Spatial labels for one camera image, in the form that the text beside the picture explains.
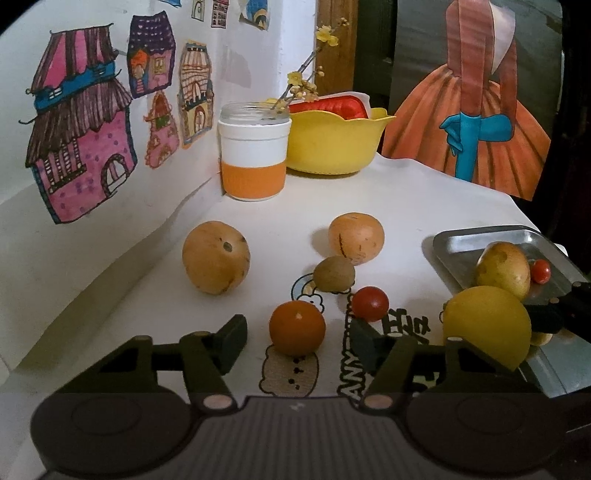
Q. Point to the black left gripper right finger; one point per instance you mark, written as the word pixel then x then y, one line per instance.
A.
pixel 403 366

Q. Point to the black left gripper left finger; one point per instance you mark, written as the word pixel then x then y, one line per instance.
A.
pixel 203 358

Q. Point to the red cherry tomato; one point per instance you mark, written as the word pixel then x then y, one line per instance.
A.
pixel 370 304
pixel 540 271

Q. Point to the large yellow pear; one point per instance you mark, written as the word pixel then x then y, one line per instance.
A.
pixel 491 319

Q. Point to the orange-red tomato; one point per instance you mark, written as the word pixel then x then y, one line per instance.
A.
pixel 297 328

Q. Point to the tan spotted round fruit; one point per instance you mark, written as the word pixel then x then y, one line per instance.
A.
pixel 216 257

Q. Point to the small green-brown kiwi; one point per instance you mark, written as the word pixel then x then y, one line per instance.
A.
pixel 334 274

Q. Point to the tan speckled round fruit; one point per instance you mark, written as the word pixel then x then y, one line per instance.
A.
pixel 357 237

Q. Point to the small brown kiwi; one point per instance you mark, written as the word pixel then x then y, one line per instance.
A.
pixel 539 339

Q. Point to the red cherry tomato in tray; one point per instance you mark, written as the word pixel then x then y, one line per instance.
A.
pixel 540 271

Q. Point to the white printed table cloth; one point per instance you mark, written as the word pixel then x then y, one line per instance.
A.
pixel 148 293

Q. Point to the white orange glass jar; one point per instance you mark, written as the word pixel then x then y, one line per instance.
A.
pixel 254 139

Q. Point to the yellow plastic bowl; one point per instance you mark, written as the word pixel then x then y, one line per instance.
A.
pixel 323 143

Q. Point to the orange dress girl painting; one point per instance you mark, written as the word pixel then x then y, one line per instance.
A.
pixel 475 88

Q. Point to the red item in bowl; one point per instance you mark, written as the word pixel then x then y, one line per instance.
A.
pixel 348 105

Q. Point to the house drawings paper sheet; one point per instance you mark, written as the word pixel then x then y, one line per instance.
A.
pixel 111 105

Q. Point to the yellow flower twig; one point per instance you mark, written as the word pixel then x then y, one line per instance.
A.
pixel 300 85

